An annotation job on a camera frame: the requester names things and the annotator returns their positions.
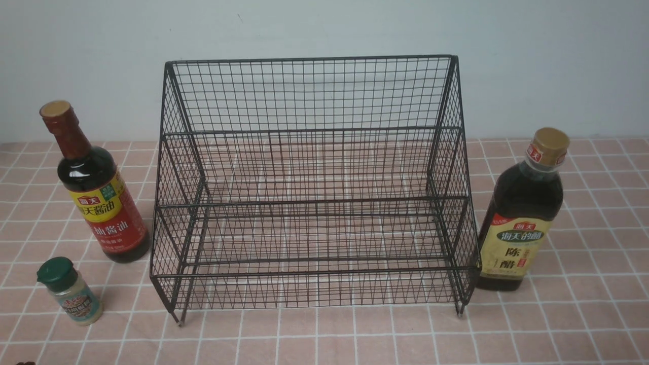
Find soy sauce bottle red label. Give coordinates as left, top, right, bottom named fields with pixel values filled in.
left=39, top=101, right=151, bottom=263

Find black wire mesh shelf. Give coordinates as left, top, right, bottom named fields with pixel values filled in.
left=149, top=55, right=481, bottom=324

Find small green-capped seasoning jar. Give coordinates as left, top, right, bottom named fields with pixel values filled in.
left=37, top=257, right=104, bottom=326

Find vinegar bottle yellow label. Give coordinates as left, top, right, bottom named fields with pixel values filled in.
left=477, top=127, right=570, bottom=291

